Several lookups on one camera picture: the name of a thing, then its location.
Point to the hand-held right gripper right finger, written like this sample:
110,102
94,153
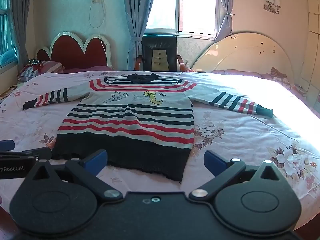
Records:
215,162

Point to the small white bottle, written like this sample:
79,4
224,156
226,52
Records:
187,65

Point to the cream arched headboard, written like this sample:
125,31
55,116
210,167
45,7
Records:
245,55

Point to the twin wall lamp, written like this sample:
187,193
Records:
272,3

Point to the striped pink pillow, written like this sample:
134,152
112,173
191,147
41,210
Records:
45,68

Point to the floral bed sheet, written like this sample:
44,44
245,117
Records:
237,135

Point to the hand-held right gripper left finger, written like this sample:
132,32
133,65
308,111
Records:
96,160

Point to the side window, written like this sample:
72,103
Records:
6,25

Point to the maroon pillow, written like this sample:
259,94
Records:
87,68

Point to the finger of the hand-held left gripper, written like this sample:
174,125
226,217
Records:
41,153
7,145

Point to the black leather chair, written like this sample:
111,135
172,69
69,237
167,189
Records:
157,43

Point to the bright window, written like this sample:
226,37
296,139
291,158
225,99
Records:
195,5

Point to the grey-blue curtain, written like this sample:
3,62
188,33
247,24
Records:
137,17
21,25
225,7

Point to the cream wardrobe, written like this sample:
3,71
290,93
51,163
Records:
311,42

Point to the striped knit sweater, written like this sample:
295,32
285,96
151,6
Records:
130,130

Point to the red heart-shaped headboard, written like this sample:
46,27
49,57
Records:
75,52

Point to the patterned brown pillow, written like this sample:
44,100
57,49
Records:
281,76

